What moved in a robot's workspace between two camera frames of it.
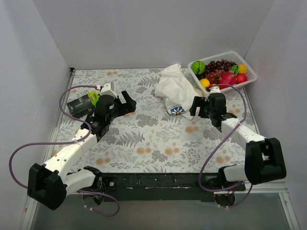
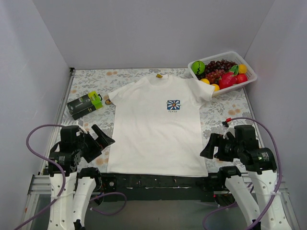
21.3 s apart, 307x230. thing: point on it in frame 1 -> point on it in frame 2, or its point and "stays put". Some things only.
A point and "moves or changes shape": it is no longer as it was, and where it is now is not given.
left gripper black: x=122 y=107 -> x=92 y=145
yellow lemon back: x=242 y=68 stays put
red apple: x=241 y=77 stays put
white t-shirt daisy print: x=176 y=88 moves or changes shape
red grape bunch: x=213 y=76 stays put
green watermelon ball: x=198 y=67 stays put
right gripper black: x=201 y=109 -> x=216 y=147
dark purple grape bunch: x=221 y=64 stays put
